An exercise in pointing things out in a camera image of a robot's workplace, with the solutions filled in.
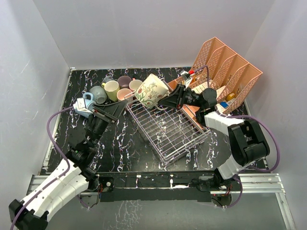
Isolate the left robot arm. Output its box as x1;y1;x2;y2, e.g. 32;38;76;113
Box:
9;98;127;230

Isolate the black front rail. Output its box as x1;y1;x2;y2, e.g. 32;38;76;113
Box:
79;170;243;203

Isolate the yellow-green mug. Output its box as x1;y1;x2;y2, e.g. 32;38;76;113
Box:
101;80;120;102

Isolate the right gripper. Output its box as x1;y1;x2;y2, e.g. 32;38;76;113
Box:
158;83;204;109

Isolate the purple mug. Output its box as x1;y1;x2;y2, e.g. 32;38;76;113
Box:
118;76;132;89

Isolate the light blue mug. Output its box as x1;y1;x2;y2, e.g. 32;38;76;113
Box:
83;92;96;110

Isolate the purple cable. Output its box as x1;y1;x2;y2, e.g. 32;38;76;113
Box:
9;106;77;230
194;65;281;209

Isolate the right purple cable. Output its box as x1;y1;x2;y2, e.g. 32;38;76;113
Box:
194;65;281;209

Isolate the white wire dish rack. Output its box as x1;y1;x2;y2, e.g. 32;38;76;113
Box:
126;99;209;166

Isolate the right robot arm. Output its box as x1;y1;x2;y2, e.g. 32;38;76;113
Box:
158;84;270;190

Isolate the pink mug white inside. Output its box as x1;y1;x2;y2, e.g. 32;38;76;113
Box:
129;80;143;92

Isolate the grey mug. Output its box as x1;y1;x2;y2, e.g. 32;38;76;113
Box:
90;86;107;104

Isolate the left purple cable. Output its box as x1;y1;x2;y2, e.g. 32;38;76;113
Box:
9;106;77;230

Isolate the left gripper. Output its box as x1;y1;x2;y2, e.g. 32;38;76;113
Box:
89;100;128;148

